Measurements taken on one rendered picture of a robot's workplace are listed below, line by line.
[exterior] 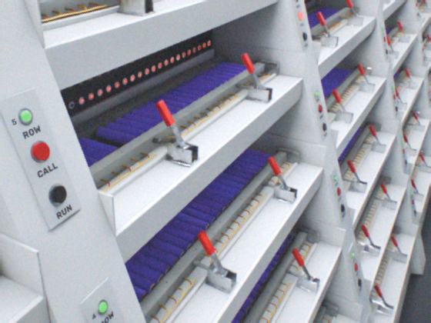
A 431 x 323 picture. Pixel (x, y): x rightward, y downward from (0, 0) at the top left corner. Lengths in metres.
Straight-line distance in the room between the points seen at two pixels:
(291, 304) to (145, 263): 0.36
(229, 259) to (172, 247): 0.09
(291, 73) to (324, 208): 0.32
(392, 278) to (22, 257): 1.41
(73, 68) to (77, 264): 0.19
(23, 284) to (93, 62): 0.23
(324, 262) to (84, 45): 0.76
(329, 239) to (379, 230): 0.45
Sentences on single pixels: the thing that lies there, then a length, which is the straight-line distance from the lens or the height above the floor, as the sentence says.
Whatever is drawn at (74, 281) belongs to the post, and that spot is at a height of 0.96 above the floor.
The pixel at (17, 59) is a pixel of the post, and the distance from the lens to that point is 0.44.
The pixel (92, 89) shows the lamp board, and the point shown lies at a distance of 0.71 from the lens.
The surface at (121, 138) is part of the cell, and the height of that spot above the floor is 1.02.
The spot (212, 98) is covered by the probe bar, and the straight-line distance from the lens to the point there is 0.78.
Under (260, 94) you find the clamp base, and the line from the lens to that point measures 0.83.
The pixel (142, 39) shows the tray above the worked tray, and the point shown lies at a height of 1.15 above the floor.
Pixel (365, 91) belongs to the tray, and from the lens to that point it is 1.52.
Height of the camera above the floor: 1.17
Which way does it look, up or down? 16 degrees down
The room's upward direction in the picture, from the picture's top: 17 degrees counter-clockwise
